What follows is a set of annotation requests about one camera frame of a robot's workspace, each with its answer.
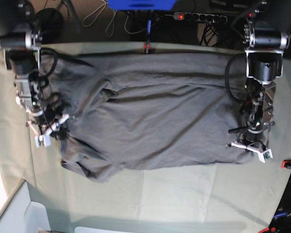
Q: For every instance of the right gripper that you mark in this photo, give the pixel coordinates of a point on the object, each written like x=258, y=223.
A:
x=45, y=107

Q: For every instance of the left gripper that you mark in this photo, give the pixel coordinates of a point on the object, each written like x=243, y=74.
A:
x=257, y=113

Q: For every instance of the grey t-shirt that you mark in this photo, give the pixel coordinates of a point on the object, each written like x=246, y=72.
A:
x=143, y=112

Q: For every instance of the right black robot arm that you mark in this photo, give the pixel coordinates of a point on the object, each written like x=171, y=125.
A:
x=21, y=43

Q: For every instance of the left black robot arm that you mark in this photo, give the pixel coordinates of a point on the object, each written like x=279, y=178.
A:
x=266, y=29

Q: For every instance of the white storage bin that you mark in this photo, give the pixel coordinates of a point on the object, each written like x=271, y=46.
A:
x=22, y=215

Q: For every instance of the black power strip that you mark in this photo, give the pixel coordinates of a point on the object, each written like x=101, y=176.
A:
x=200, y=18

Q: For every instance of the black round base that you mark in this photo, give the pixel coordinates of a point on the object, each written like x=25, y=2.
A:
x=51, y=21

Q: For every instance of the red black clamp centre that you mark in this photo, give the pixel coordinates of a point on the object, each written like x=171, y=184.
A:
x=147, y=42

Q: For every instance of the red clamp bottom right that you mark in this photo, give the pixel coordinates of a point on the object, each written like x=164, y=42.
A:
x=268, y=230

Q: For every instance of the blue plastic mount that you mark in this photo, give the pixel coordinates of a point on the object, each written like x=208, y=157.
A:
x=123, y=5

